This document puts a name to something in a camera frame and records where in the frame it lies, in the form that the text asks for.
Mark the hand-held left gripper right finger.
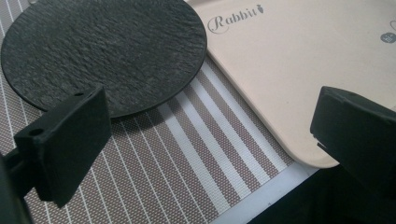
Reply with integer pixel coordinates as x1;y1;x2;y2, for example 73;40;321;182
309;86;396;200

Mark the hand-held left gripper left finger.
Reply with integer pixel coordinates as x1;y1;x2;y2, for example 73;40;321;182
4;86;112;209

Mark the beige cutting board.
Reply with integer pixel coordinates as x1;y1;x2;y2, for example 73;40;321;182
183;0;396;169

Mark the round black slate plate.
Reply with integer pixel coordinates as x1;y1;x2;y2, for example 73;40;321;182
0;0;208;119

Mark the brown white striped placemat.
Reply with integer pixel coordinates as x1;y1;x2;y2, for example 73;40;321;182
0;0;319;224

